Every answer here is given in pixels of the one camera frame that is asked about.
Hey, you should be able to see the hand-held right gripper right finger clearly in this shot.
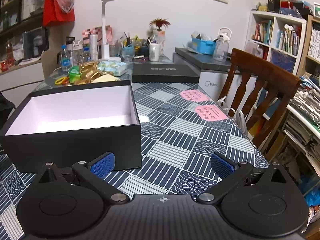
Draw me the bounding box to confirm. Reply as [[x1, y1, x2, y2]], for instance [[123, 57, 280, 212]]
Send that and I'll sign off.
[[196, 152, 288, 204]]

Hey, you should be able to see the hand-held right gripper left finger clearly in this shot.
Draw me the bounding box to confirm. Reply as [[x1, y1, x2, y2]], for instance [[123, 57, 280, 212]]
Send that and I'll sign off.
[[35, 152, 130, 204]]

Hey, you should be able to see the black box white inside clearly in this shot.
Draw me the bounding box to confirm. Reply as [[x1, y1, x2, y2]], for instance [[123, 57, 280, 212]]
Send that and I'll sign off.
[[0, 79, 142, 173]]

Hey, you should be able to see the black box lid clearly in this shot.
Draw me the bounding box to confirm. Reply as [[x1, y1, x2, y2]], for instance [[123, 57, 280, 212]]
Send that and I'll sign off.
[[132, 63, 201, 83]]

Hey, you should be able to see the blue patterned desktop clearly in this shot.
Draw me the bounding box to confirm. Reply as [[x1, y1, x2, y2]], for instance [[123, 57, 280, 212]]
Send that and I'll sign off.
[[0, 55, 269, 240]]

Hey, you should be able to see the pink paper note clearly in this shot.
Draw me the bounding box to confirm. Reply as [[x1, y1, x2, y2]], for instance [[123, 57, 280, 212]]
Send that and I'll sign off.
[[179, 89, 208, 102], [195, 105, 228, 122]]

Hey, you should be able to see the plastic bag of greens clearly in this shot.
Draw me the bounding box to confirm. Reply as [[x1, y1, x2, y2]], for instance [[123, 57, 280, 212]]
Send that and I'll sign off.
[[217, 96, 248, 130]]

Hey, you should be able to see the white chest freezer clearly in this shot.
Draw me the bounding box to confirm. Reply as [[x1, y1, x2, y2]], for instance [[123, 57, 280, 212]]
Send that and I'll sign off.
[[173, 47, 258, 105]]

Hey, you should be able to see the white pouch orange zip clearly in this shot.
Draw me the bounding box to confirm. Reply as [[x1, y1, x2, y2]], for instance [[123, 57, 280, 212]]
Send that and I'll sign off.
[[92, 75, 121, 82]]

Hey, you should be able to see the green snack packet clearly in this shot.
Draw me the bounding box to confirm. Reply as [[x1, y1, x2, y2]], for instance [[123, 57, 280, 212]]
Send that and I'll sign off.
[[69, 66, 82, 82]]

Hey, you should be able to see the pale blue tissue pack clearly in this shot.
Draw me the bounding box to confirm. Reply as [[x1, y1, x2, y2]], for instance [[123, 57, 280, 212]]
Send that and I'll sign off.
[[97, 60, 128, 77]]

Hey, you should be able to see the brown wooden chair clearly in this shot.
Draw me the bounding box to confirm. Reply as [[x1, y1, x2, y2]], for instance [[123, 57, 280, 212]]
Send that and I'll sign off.
[[217, 47, 302, 155]]

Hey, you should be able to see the stack of papers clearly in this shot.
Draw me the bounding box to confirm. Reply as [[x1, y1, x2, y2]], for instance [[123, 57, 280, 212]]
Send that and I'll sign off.
[[282, 74, 320, 170]]

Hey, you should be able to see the blue cap water bottle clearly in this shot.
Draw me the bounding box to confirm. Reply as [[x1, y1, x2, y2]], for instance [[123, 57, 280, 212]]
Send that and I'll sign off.
[[61, 45, 73, 73]]

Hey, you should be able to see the clear bottle pink lid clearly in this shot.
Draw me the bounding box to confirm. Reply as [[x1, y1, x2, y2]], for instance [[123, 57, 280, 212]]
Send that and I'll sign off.
[[72, 40, 84, 65]]

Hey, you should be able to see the black jacket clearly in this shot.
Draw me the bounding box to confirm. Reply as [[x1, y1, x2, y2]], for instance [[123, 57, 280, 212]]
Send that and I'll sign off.
[[0, 91, 15, 120]]

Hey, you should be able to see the clear jug white lid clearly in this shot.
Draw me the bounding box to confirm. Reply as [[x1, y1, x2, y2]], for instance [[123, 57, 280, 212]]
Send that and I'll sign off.
[[213, 27, 232, 62]]

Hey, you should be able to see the white low cabinet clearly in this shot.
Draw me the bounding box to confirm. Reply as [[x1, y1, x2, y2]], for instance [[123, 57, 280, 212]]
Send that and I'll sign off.
[[0, 61, 44, 105]]

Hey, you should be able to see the clear plastic bag roll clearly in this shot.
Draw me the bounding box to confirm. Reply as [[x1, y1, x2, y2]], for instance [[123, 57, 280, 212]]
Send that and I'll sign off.
[[90, 34, 97, 60]]

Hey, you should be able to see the blue plastic basket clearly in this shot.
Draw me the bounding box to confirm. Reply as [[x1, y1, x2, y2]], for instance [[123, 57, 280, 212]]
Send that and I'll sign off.
[[191, 37, 216, 55]]

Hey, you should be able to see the white mug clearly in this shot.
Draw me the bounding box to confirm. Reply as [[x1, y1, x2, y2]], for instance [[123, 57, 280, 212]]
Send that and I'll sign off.
[[149, 43, 162, 62]]

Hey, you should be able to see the dark pen holder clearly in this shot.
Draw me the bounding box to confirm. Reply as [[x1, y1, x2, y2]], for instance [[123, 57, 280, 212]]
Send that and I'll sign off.
[[135, 37, 150, 57]]

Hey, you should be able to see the pink checkered gift bag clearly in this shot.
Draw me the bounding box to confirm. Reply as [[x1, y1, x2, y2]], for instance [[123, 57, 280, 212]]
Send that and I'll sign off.
[[82, 26, 113, 55]]

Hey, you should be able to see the white desk lamp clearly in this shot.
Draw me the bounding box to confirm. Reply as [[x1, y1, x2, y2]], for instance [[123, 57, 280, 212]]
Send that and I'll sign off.
[[100, 0, 125, 62]]

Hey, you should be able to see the red flower in vase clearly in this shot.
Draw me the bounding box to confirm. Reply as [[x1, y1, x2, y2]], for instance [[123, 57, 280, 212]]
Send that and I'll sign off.
[[149, 17, 171, 55]]

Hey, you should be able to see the wooden bookshelf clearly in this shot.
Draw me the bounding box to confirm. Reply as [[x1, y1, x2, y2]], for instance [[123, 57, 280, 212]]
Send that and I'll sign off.
[[299, 15, 320, 80]]

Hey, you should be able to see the white bookshelf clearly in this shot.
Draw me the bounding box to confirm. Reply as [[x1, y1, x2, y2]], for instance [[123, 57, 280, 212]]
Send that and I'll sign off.
[[246, 9, 307, 75]]

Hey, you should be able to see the red hanging bag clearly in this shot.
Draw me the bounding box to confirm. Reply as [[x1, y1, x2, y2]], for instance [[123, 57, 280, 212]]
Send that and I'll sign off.
[[42, 0, 75, 27]]

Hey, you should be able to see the dark glass cabinet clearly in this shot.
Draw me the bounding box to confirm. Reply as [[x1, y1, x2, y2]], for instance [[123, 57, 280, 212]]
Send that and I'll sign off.
[[0, 0, 49, 73]]

